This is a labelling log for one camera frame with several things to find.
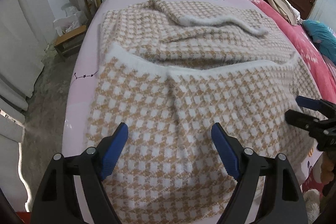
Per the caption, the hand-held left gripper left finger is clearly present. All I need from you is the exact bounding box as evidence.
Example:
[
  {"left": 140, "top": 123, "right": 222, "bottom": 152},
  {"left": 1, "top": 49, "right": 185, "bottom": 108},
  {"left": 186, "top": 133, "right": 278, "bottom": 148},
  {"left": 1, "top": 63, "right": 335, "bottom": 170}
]
[{"left": 30, "top": 122, "right": 129, "bottom": 224}]

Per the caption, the beige white houndstooth coat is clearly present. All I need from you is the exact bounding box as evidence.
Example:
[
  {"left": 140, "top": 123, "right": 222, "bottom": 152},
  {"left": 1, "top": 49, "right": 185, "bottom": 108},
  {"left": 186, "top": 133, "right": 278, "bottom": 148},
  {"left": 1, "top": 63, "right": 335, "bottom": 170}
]
[{"left": 85, "top": 0, "right": 328, "bottom": 216}]

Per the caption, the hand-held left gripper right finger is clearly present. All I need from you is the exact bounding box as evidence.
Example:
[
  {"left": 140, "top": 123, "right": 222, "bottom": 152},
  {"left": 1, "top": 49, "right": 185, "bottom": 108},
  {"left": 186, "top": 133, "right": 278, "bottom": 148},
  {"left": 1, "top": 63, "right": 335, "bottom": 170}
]
[{"left": 211, "top": 122, "right": 307, "bottom": 224}]

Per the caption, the small wooden stool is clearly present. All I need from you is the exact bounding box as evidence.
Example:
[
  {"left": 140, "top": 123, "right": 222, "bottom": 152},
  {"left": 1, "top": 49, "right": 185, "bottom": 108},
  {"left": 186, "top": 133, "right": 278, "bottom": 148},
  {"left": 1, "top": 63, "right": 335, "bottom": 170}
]
[{"left": 54, "top": 25, "right": 87, "bottom": 62}]

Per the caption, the white curtain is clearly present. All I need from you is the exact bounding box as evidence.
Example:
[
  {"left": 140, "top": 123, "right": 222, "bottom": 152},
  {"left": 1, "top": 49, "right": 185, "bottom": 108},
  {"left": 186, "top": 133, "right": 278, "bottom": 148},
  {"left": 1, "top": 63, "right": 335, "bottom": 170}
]
[{"left": 0, "top": 0, "right": 57, "bottom": 211}]

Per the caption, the person's right hand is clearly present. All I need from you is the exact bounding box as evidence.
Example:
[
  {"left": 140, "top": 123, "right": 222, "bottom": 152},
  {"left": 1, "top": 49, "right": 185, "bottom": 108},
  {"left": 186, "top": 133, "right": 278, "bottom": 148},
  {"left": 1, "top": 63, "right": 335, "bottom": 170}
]
[{"left": 322, "top": 153, "right": 336, "bottom": 186}]

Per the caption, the pink floral blanket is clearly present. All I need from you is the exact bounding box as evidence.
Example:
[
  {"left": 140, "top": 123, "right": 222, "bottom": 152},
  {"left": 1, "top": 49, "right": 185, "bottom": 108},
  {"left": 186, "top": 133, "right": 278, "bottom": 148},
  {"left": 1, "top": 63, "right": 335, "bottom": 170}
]
[{"left": 226, "top": 0, "right": 336, "bottom": 193}]

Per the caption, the white cloth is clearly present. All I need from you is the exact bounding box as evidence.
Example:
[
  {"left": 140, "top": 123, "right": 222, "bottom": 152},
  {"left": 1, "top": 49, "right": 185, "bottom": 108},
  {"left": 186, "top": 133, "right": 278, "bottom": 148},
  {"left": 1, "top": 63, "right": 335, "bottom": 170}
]
[{"left": 285, "top": 1, "right": 301, "bottom": 25}]

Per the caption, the teal patterned cloth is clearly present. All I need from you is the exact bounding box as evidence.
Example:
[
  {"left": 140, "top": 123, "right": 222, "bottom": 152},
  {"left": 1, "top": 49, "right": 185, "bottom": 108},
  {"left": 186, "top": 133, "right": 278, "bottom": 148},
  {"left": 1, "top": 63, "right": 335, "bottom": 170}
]
[{"left": 302, "top": 20, "right": 336, "bottom": 67}]

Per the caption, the clear plastic bag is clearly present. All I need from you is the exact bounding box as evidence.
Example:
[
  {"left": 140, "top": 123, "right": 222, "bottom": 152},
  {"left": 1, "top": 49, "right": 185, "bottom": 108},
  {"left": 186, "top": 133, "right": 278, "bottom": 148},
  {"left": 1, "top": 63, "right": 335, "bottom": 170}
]
[{"left": 53, "top": 2, "right": 88, "bottom": 35}]

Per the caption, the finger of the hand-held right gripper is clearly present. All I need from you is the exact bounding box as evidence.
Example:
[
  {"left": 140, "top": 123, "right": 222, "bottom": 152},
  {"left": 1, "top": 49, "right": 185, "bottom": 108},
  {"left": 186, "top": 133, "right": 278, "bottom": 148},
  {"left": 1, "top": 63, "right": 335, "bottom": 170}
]
[
  {"left": 285, "top": 109, "right": 326, "bottom": 139},
  {"left": 295, "top": 95, "right": 336, "bottom": 116}
]

